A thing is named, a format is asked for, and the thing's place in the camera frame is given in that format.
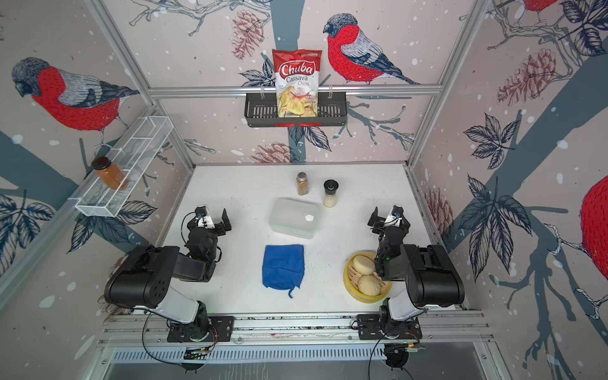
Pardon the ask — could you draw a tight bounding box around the brown spice jar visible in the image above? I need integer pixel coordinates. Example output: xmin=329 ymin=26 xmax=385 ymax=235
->
xmin=296 ymin=172 xmax=309 ymax=196

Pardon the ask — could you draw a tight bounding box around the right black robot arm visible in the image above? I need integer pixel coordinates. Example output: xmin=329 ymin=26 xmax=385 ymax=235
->
xmin=367 ymin=205 xmax=465 ymax=340

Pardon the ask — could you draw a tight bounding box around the white steamed bun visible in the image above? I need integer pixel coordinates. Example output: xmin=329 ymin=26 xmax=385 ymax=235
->
xmin=351 ymin=255 xmax=375 ymax=276
xmin=357 ymin=275 xmax=383 ymax=297

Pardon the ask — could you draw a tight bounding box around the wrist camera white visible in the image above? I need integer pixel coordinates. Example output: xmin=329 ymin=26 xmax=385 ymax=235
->
xmin=195 ymin=205 xmax=215 ymax=230
xmin=384 ymin=205 xmax=404 ymax=227

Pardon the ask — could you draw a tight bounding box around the black cable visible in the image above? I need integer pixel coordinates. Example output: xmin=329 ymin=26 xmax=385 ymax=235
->
xmin=367 ymin=332 xmax=414 ymax=380
xmin=141 ymin=310 xmax=210 ymax=369

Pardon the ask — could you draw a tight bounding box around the upper white steamed bun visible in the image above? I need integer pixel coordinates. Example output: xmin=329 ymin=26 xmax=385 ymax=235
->
xmin=351 ymin=255 xmax=375 ymax=276

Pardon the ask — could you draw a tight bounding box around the aluminium front rail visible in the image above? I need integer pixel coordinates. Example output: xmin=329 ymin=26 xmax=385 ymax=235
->
xmin=98 ymin=310 xmax=495 ymax=345

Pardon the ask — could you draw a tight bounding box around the white wire mesh shelf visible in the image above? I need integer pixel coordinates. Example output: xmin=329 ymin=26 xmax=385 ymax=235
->
xmin=75 ymin=116 xmax=174 ymax=217

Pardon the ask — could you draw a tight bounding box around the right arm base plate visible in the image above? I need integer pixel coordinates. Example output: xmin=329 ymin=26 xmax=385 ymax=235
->
xmin=352 ymin=312 xmax=423 ymax=340

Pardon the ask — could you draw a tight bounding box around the clear plastic lunch box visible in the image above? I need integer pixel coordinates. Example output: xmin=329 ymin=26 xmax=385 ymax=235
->
xmin=269 ymin=198 xmax=322 ymax=239

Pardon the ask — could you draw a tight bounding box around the red cassava chips bag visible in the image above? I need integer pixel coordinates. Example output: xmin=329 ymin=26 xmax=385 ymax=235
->
xmin=272 ymin=49 xmax=321 ymax=118

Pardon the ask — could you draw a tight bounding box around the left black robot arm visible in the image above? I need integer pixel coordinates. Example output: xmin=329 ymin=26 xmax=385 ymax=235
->
xmin=104 ymin=206 xmax=234 ymax=344

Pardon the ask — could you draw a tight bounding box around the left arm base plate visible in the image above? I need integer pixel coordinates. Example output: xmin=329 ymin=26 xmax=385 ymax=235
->
xmin=167 ymin=316 xmax=234 ymax=344

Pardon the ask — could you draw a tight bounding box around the black cap salt shaker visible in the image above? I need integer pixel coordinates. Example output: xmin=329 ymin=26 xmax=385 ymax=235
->
xmin=323 ymin=179 xmax=339 ymax=208

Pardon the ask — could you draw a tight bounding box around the orange sauce bottle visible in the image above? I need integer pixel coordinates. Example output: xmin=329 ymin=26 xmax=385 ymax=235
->
xmin=92 ymin=157 xmax=129 ymax=190

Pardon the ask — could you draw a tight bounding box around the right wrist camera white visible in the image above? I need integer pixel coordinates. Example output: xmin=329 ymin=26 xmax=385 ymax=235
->
xmin=384 ymin=205 xmax=404 ymax=227

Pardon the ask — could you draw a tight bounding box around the left black cable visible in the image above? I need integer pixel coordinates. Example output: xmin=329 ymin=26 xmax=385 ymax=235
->
xmin=141 ymin=310 xmax=210 ymax=369

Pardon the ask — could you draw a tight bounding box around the blue cloth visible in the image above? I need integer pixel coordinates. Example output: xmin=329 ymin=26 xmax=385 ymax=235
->
xmin=262 ymin=245 xmax=305 ymax=299

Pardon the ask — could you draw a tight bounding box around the black wall basket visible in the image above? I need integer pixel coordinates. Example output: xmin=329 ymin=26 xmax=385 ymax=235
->
xmin=245 ymin=92 xmax=348 ymax=128

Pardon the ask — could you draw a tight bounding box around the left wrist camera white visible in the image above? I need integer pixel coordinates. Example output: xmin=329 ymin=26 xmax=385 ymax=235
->
xmin=195 ymin=205 xmax=215 ymax=230

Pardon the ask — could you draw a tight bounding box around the right black cable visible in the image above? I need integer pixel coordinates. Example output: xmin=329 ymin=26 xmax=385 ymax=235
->
xmin=367 ymin=332 xmax=414 ymax=380

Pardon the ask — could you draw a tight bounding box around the lower white steamed bun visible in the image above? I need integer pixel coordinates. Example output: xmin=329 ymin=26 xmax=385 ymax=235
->
xmin=357 ymin=275 xmax=383 ymax=297

